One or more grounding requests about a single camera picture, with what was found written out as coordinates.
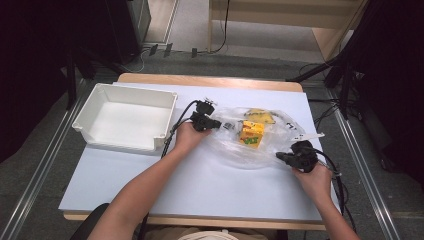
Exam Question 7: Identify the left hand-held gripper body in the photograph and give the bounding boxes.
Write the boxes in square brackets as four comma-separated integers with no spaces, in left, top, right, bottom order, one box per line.
[189,97,218,133]

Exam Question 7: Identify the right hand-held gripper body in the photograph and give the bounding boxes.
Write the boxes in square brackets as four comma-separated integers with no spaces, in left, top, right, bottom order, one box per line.
[288,132,326,174]

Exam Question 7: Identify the clear plastic bag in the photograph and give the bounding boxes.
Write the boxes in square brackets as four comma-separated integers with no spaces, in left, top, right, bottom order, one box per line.
[208,106,308,171]

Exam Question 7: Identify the yellow snack packet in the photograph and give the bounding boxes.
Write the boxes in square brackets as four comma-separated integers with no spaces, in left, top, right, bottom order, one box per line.
[238,120,266,150]

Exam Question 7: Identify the white plastic bin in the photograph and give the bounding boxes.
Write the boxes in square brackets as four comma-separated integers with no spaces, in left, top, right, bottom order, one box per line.
[71,82,179,155]

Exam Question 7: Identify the person's left hand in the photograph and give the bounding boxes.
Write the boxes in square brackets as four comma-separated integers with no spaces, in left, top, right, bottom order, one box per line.
[172,121,212,154]

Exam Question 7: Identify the person's right hand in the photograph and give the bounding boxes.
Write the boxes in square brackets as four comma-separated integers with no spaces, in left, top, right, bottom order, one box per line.
[291,163,335,205]

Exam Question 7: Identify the wooden table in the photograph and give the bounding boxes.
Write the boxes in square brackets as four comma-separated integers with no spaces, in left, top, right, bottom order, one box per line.
[63,72,328,232]

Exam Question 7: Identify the yellow flat packet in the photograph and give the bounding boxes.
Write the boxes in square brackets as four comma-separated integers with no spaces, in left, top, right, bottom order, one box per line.
[244,107,278,125]

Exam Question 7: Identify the white table cover sheet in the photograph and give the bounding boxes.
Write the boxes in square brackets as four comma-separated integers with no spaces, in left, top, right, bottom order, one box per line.
[58,81,344,224]

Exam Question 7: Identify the black tripod stand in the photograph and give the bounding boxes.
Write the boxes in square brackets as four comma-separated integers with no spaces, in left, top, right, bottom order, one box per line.
[285,49,358,121]

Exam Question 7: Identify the white rounded object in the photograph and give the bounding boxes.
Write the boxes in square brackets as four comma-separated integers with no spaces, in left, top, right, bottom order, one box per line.
[178,229,239,240]

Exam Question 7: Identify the person's beige trousers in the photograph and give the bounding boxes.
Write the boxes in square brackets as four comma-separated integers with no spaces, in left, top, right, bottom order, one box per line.
[133,224,278,240]

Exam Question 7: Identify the light wooden shelf unit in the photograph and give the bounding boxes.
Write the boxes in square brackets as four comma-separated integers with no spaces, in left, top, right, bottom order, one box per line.
[208,0,370,63]

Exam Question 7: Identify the black cabinet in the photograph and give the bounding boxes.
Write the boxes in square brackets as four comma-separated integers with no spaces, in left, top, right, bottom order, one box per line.
[69,0,153,66]

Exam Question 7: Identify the dark curtain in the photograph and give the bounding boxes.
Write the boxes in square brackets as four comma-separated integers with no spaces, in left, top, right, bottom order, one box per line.
[0,0,73,164]
[348,0,424,186]

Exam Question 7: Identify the black metal stand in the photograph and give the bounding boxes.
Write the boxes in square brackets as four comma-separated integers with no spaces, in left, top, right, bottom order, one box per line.
[64,49,80,111]

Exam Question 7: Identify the left hand-held gripper cable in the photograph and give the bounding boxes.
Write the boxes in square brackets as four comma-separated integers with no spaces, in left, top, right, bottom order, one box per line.
[137,99,201,240]

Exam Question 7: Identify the hand-held gripper cable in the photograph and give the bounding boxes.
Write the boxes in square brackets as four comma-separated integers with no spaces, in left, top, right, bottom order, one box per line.
[313,148,358,235]
[137,99,201,240]

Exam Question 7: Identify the right hand-held gripper cable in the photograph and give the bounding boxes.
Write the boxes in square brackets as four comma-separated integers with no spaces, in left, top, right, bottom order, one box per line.
[313,148,358,235]

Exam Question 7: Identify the black floor cables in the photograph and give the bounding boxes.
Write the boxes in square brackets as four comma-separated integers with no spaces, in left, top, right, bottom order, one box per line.
[306,96,362,132]

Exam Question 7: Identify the aluminium floor rail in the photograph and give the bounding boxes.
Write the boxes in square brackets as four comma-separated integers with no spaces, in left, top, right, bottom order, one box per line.
[0,78,92,240]
[324,88,402,240]

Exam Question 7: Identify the white floor cable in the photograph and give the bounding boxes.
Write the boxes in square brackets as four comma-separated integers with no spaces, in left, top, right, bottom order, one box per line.
[128,48,150,74]

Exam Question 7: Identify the thin black hanging cable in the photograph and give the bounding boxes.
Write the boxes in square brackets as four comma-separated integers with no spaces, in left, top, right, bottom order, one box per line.
[212,0,231,55]

